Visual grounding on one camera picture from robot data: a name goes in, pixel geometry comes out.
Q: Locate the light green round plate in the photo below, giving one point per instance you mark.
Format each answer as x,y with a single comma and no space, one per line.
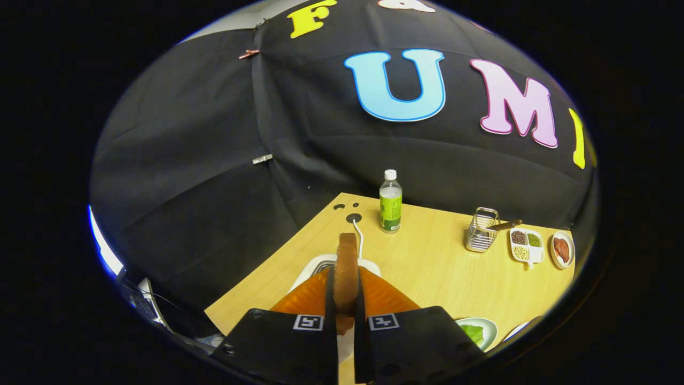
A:
489,327

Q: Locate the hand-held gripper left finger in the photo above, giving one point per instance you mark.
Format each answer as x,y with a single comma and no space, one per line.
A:
330,299

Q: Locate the black backdrop cloth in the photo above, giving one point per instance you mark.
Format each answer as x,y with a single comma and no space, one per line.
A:
214,160

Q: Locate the white flat plate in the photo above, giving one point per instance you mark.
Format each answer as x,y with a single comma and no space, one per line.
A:
521,327

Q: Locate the silver cloth clip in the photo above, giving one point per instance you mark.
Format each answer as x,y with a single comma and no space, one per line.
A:
262,159

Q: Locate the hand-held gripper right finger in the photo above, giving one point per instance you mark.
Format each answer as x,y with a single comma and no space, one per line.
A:
359,305

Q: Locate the green lettuce leaf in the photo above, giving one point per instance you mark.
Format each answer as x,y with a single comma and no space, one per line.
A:
473,334

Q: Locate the green label water bottle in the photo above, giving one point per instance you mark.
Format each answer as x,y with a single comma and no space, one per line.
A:
390,211

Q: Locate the white toaster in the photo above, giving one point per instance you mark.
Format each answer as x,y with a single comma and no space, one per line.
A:
315,263

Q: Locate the toasted bread slice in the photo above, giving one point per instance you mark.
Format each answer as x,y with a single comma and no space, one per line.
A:
347,272

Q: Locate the brown meat piece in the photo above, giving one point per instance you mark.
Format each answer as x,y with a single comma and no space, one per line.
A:
561,248

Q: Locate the pink cloth clip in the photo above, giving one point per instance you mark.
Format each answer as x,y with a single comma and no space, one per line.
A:
248,53

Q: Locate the white divided bean dish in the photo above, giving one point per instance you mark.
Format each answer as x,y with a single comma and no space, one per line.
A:
526,248

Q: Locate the round white meat plate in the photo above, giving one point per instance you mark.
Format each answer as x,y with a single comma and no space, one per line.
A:
570,251

